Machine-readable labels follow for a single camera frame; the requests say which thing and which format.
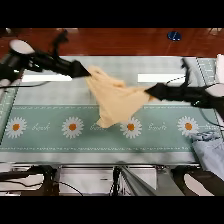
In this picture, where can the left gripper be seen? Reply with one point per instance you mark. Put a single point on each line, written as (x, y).
(75, 68)

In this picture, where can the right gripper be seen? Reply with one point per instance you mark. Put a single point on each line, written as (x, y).
(161, 92)

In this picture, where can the pale yellow T-shirt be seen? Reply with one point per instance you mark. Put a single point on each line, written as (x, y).
(115, 98)

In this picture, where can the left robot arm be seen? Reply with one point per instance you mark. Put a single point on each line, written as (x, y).
(43, 60)

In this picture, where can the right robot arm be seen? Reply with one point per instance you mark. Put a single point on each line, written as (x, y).
(200, 96)

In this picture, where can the blue round object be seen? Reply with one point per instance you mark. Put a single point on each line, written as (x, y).
(174, 35)

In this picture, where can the white garment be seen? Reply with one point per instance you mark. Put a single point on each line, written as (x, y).
(220, 68)

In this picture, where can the light blue garment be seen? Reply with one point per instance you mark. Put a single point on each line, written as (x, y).
(210, 155)

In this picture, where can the silver frame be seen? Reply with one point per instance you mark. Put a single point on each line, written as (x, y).
(146, 180)

